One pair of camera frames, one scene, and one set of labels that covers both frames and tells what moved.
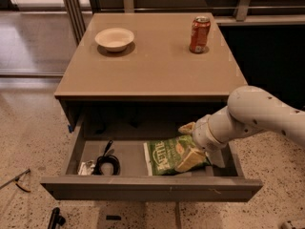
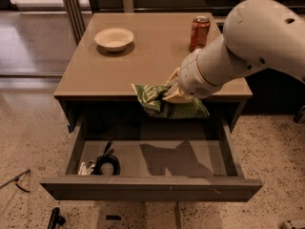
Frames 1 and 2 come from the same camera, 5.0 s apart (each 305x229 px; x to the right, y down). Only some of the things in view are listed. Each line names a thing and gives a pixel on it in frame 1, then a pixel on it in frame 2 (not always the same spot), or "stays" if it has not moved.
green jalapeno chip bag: [162, 156] → [152, 102]
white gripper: [201, 135] → [190, 76]
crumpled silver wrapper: [87, 168] stays
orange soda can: [199, 33] stays
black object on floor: [56, 219] stays
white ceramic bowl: [114, 39] stays
